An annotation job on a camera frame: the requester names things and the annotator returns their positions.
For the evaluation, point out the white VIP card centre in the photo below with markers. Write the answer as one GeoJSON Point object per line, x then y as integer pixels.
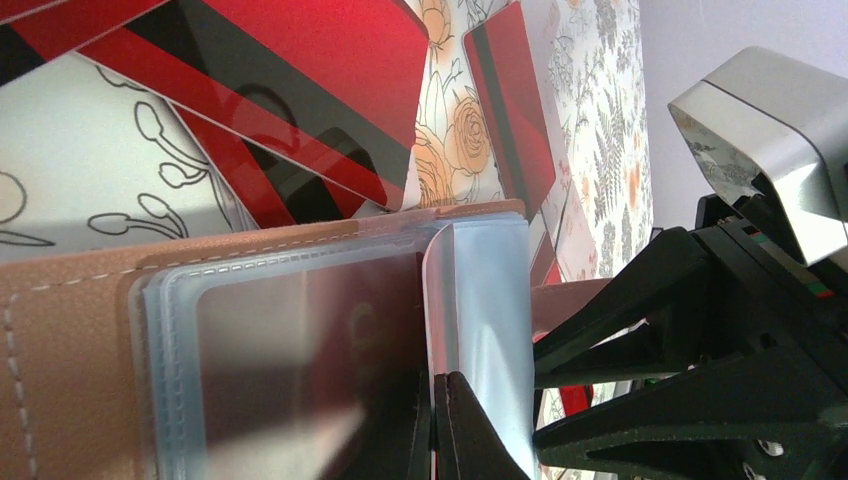
{"type": "Point", "coordinates": [565, 249]}

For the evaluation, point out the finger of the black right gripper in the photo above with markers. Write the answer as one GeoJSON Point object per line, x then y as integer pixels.
{"type": "Point", "coordinates": [646, 322]}
{"type": "Point", "coordinates": [773, 415]}

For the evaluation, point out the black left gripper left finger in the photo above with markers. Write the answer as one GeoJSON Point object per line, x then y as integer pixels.
{"type": "Point", "coordinates": [396, 444]}

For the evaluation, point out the red card black stripe upright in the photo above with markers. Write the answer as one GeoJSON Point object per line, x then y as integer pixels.
{"type": "Point", "coordinates": [500, 61]}

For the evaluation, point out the red card pair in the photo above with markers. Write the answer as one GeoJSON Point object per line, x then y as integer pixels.
{"type": "Point", "coordinates": [301, 105]}

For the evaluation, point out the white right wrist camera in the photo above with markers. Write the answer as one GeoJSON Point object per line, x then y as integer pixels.
{"type": "Point", "coordinates": [769, 135]}

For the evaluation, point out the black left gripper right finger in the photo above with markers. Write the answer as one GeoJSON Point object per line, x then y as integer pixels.
{"type": "Point", "coordinates": [467, 445]}

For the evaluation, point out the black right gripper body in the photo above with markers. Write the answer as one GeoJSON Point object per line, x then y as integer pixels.
{"type": "Point", "coordinates": [806, 305]}

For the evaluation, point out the tan leather card holder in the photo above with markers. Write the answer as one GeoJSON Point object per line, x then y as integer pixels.
{"type": "Point", "coordinates": [99, 353]}

